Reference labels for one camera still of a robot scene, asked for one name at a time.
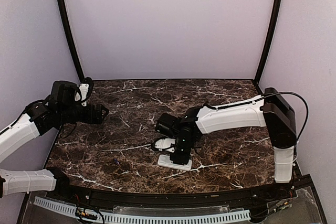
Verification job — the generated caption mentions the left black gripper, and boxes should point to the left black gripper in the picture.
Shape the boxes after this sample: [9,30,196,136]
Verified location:
[58,103,108,124]

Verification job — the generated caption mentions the white remote control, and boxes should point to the white remote control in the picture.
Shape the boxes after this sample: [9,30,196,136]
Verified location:
[157,155,192,171]

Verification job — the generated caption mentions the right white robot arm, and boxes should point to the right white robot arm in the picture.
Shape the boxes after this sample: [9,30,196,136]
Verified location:
[152,88,298,200]

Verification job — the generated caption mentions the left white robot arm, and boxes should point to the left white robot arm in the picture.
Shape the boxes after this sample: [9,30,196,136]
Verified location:
[1,77,109,201]

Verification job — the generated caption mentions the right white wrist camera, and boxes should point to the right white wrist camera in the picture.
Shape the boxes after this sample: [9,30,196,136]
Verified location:
[151,137,175,153]

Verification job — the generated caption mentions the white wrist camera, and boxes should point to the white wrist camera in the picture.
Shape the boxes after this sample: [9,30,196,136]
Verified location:
[74,77,94,106]
[151,137,175,153]

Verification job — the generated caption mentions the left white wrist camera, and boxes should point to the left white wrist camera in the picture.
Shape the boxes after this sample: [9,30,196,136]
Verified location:
[74,77,94,106]

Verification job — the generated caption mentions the white slotted cable duct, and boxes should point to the white slotted cable duct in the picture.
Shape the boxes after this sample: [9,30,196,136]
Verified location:
[34,197,250,223]

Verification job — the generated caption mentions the black front frame rail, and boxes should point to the black front frame rail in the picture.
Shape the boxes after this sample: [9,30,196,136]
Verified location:
[36,175,313,209]

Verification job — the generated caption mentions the left black frame post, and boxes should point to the left black frame post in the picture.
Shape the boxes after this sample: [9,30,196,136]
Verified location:
[57,0,85,81]

